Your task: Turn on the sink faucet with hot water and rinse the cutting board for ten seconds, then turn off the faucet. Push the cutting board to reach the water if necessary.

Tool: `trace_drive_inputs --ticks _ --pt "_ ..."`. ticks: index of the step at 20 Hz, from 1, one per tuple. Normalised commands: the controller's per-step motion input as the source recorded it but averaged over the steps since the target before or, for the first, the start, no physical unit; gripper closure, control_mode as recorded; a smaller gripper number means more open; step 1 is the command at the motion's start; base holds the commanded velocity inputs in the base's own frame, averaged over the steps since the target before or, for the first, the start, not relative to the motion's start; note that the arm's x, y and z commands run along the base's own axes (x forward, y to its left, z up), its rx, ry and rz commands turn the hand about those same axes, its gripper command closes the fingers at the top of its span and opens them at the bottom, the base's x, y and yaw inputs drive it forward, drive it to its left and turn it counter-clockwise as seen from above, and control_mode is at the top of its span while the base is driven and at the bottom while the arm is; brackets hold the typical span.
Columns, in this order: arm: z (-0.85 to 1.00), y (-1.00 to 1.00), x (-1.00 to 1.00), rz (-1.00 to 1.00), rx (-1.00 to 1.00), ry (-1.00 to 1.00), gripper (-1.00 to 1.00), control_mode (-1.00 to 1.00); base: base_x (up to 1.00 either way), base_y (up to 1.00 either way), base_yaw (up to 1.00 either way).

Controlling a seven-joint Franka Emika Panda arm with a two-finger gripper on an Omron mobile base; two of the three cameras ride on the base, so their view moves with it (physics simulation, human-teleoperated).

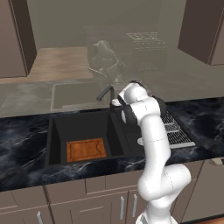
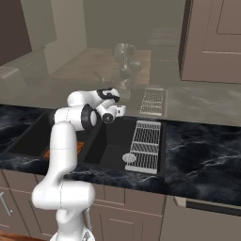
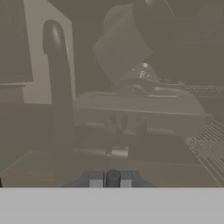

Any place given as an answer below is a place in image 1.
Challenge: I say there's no brown wooden cutting board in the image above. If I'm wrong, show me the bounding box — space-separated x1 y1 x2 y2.
66 137 108 163

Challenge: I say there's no black kitchen sink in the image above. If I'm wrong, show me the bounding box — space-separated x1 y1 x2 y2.
44 108 147 170

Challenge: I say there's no black sink faucet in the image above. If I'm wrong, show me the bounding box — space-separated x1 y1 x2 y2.
96 85 118 113

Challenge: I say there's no taupe drawer front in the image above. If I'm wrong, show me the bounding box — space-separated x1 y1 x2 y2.
44 178 88 204
105 170 144 190
85 174 108 195

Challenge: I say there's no taupe cupboard door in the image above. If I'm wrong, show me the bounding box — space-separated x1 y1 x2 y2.
126 188 148 224
0 205 54 224
49 199 114 224
110 191 130 224

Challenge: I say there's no taupe dishwasher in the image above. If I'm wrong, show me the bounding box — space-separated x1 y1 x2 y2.
180 158 224 223

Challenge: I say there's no silver wire dish rack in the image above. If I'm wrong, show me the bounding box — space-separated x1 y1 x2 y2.
161 111 197 150

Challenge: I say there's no silver cupboard handle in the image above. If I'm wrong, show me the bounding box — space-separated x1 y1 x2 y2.
132 193 138 219
119 195 126 221
36 211 44 224

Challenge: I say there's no silver dishwasher handle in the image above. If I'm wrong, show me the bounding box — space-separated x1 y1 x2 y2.
207 157 224 167

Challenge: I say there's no brown wall cupboard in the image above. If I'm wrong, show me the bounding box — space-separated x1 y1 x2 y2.
0 0 38 79
178 0 224 67

